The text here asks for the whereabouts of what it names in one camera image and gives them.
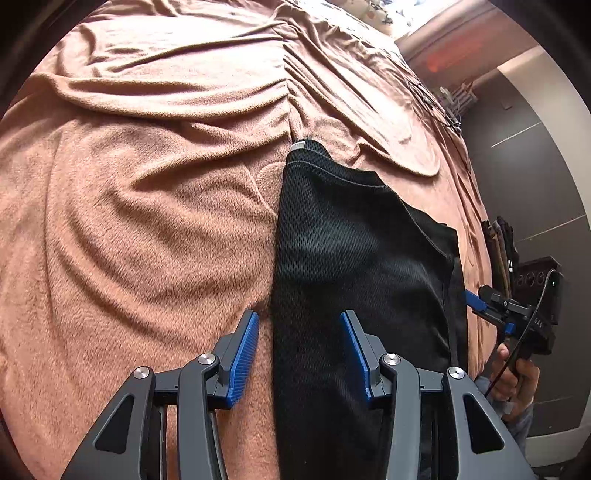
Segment white rack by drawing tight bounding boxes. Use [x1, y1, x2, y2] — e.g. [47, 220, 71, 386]
[438, 80, 478, 116]

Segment right hand-held gripper cable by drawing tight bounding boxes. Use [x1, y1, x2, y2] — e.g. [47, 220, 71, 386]
[482, 281, 557, 398]

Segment black cable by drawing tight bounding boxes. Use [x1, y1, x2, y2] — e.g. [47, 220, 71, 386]
[406, 78, 462, 134]

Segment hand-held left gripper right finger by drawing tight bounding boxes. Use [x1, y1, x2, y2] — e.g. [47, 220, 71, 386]
[340, 310, 539, 480]

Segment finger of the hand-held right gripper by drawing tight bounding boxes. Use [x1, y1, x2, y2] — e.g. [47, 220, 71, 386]
[464, 285, 513, 315]
[482, 314, 518, 335]

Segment person's right hand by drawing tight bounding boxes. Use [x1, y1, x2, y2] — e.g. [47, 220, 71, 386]
[485, 346, 541, 421]

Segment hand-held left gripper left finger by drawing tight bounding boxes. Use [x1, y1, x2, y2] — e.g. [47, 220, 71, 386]
[60, 309, 260, 480]

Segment black mesh shorts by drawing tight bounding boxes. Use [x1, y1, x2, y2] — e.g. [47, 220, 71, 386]
[270, 138, 469, 480]

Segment brown fleece blanket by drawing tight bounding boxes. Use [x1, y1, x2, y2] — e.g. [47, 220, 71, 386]
[0, 0, 490, 480]

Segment hanging brown straps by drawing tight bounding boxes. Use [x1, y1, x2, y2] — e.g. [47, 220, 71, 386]
[480, 216, 517, 301]

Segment bear print pillow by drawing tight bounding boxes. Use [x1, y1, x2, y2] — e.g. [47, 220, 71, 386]
[355, 0, 416, 38]

